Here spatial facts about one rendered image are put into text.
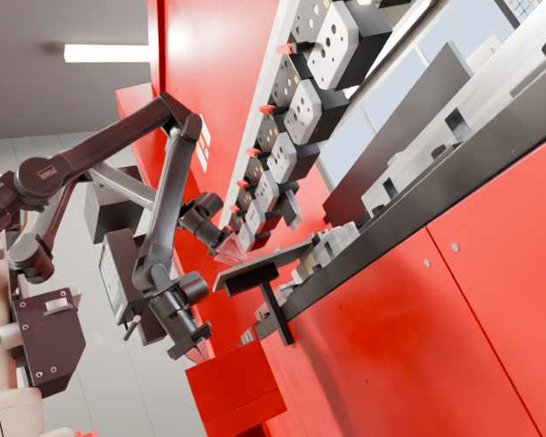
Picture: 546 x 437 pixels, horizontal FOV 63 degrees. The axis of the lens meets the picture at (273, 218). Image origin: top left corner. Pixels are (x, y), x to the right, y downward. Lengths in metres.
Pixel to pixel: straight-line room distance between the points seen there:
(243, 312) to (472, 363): 1.56
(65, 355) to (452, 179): 0.74
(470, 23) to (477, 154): 3.46
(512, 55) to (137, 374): 3.74
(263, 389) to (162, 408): 3.11
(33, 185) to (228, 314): 1.31
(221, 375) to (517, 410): 0.55
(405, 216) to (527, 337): 0.19
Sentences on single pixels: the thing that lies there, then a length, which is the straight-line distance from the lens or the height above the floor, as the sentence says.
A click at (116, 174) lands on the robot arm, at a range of 1.46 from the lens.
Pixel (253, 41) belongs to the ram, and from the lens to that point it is 1.17.
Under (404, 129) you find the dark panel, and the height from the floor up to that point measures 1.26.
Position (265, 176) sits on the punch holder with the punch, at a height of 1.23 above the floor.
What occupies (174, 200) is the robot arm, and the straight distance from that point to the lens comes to 1.04.
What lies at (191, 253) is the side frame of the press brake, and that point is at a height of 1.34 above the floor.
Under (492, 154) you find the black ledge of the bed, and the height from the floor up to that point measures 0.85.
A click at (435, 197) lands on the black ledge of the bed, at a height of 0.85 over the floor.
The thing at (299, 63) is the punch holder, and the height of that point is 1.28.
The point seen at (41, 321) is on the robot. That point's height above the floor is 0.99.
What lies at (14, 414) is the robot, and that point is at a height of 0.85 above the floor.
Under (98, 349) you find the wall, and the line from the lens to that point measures 4.02.
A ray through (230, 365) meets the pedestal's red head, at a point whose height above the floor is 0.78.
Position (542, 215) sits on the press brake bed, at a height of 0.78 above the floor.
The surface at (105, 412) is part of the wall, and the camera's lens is 3.97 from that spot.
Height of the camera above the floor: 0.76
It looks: 16 degrees up
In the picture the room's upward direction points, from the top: 24 degrees counter-clockwise
